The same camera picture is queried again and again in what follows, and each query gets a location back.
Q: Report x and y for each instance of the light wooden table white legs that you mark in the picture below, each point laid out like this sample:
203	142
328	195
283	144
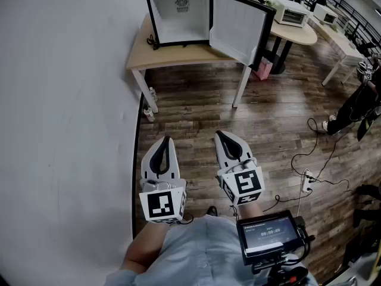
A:
166	58

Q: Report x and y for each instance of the round wooden table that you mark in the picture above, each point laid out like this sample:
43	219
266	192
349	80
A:
297	36

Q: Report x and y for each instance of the person's right forearm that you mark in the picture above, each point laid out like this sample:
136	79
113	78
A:
250	210

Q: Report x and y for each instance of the white vase with plant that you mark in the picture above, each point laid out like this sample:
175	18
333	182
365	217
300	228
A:
271	1

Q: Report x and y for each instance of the pink paper bag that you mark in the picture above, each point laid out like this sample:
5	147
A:
263	70

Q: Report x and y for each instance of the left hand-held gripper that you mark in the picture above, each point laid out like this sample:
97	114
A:
162	203

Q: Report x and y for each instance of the black chest monitor screen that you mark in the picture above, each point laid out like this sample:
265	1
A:
269	234

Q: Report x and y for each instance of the long white table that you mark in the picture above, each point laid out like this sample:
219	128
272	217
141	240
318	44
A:
336	39

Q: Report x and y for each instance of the small white toaster oven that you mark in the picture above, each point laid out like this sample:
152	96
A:
326	15

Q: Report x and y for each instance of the black metal railing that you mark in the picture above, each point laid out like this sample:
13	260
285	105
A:
357	22

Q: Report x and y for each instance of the white power strip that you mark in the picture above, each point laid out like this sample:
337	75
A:
306	181

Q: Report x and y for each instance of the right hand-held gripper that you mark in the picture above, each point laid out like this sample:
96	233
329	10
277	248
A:
245	185

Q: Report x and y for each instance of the person's black shoe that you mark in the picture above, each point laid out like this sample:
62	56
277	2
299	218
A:
212	211

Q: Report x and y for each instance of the person's left forearm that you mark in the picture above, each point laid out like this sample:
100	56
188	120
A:
146	243

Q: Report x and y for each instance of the person's light blue shirt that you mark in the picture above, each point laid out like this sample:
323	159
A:
193	255

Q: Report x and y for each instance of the white plastic bottle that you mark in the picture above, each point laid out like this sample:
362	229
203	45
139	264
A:
149	115

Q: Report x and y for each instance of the black mini fridge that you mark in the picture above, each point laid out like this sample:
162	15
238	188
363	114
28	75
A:
181	25

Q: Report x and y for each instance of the clear plastic bottle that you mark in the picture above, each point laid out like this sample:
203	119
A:
153	95

